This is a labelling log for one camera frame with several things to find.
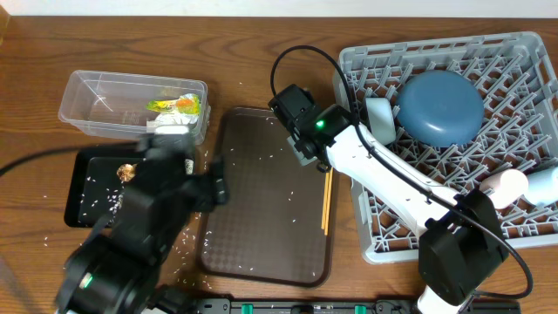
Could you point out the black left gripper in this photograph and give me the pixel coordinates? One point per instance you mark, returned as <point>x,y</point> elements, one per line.
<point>218,194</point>

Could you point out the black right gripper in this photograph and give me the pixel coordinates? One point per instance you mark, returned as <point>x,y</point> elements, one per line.
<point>297,137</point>

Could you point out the light blue rice bowl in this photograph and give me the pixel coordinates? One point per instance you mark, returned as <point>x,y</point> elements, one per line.
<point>381,120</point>

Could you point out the brown shiitake mushroom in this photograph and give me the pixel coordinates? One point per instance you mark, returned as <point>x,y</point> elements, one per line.
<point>126,172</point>

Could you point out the yellow green foil wrapper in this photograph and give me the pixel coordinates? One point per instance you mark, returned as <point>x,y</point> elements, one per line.
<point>189,104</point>

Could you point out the blue plate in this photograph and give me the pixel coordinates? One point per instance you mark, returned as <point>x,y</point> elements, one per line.
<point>440,108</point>

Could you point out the pink cup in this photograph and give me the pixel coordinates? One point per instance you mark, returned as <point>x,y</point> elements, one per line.
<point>505,187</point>

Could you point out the light blue cup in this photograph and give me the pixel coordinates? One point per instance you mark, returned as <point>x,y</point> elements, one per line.
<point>542,187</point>

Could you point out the white tissue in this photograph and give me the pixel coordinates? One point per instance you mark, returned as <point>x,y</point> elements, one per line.
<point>171,119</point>

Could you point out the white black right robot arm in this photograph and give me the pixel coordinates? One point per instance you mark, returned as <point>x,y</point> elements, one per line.
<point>458,235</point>

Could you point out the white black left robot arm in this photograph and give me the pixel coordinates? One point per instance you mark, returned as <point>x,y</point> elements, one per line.
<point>117,268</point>

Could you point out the grey dishwasher rack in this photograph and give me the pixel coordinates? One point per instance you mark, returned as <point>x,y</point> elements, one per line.
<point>515,78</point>

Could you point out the dark brown tray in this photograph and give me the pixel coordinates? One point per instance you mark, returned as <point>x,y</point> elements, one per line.
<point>270,228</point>

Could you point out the black bin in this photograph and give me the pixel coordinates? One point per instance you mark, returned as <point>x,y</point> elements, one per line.
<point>96,189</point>

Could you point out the clear plastic bin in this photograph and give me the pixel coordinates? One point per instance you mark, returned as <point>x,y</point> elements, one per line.
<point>113,105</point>

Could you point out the black rail with green clips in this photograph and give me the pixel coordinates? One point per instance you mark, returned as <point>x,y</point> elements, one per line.
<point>171,300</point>

